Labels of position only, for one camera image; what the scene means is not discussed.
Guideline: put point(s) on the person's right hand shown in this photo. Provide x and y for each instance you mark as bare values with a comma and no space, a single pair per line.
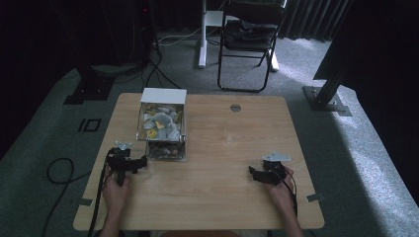
280,194

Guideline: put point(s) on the black folding chair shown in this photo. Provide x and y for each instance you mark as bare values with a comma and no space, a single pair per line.
250,49

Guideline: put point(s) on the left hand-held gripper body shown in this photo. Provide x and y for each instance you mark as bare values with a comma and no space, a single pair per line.
121,162

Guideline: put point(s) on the dark curtain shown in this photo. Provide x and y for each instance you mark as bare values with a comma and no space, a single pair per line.
313,18

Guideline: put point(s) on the pile of tea bags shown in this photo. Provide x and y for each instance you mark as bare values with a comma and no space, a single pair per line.
161,121
164,151

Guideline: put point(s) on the white desk leg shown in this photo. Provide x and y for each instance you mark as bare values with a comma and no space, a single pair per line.
203,39

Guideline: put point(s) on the black metal stand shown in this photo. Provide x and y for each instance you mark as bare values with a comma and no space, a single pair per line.
326,95

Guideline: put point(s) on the grey table grommet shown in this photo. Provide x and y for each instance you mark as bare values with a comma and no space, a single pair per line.
235,108

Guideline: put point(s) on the clear drawer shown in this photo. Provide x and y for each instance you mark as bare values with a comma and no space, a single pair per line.
141,131
182,154

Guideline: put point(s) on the person's left hand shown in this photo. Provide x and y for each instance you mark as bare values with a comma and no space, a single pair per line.
115,194

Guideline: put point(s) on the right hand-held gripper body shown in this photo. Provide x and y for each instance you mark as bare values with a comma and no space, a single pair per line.
274,168

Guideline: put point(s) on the clear plastic container box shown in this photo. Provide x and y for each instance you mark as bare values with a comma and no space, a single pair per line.
163,95

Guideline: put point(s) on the grey tape piece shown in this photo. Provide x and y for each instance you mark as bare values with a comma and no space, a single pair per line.
86,202
315,197

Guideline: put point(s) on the dark cloth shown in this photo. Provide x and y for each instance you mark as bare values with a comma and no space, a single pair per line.
250,29

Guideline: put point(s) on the black stand base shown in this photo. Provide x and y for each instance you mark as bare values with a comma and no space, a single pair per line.
89,90

